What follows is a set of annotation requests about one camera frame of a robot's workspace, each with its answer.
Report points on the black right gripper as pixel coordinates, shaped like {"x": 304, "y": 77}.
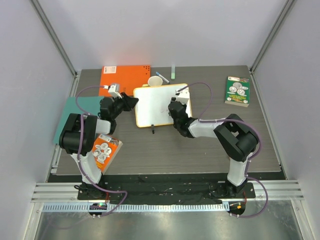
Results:
{"x": 177, "y": 110}

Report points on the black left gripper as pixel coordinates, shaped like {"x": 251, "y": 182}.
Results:
{"x": 129, "y": 102}

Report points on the yellow-framed whiteboard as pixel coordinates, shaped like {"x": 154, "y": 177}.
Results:
{"x": 152, "y": 106}

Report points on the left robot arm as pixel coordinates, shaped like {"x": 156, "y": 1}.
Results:
{"x": 79, "y": 133}

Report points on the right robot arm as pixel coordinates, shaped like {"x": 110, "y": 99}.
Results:
{"x": 237, "y": 138}

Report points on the black whiteboard stand foot left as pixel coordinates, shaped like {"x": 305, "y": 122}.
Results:
{"x": 153, "y": 129}

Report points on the blue whiteboard marker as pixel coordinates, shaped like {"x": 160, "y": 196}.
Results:
{"x": 163, "y": 78}

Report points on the orange folder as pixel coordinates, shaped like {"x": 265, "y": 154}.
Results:
{"x": 128, "y": 77}

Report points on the cream paper cup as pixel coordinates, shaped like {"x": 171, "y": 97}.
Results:
{"x": 153, "y": 81}

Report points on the teal folder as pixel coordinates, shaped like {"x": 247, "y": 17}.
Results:
{"x": 89, "y": 104}

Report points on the green highlighter pen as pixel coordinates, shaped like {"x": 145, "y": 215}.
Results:
{"x": 173, "y": 72}

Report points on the orange paperback book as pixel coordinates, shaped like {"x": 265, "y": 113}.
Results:
{"x": 104, "y": 150}

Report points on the green paperback book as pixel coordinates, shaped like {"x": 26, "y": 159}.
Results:
{"x": 237, "y": 91}

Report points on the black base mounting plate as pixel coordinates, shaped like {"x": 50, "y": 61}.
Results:
{"x": 164, "y": 189}

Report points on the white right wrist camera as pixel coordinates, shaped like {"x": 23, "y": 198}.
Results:
{"x": 182, "y": 96}

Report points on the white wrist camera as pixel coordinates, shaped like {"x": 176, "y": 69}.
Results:
{"x": 182, "y": 96}
{"x": 113, "y": 90}

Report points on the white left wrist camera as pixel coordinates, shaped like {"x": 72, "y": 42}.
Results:
{"x": 113, "y": 90}

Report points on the perforated metal rail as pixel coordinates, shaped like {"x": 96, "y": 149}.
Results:
{"x": 98, "y": 207}

